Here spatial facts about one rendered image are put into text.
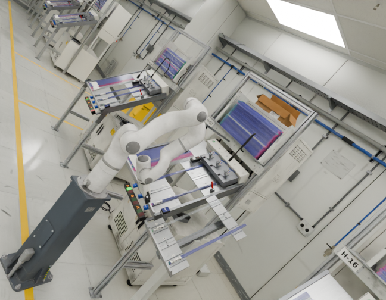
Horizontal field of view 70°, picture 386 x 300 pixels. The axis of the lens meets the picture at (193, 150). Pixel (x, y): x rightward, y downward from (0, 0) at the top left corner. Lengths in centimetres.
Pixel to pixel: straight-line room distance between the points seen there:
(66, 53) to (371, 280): 570
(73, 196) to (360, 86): 327
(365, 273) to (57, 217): 164
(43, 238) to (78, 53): 468
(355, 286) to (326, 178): 173
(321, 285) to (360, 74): 275
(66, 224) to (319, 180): 267
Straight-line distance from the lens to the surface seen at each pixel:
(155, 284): 189
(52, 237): 179
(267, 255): 352
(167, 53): 342
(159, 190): 199
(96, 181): 160
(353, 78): 392
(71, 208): 168
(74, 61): 617
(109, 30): 613
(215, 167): 211
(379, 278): 171
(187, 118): 147
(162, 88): 306
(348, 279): 193
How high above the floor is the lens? 151
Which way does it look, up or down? 11 degrees down
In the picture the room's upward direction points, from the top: 41 degrees clockwise
